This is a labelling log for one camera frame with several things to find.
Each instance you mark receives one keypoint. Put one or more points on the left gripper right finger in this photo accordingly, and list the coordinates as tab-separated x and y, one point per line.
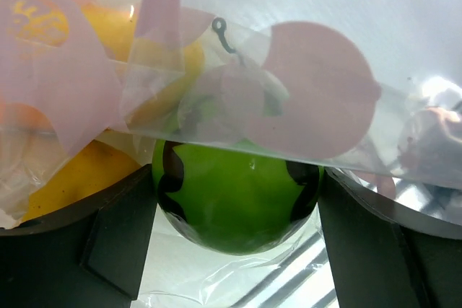
383	254

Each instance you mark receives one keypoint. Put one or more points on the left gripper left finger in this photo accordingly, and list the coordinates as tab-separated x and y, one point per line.
89	254

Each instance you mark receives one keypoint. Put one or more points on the clear zip top bag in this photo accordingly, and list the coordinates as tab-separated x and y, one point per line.
369	88

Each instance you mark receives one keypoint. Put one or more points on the orange fake fruit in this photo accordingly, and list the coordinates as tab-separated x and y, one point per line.
96	167

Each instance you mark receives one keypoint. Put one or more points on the yellow fake banana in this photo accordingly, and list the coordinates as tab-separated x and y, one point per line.
114	22

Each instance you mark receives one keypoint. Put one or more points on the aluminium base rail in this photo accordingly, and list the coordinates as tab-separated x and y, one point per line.
307	264

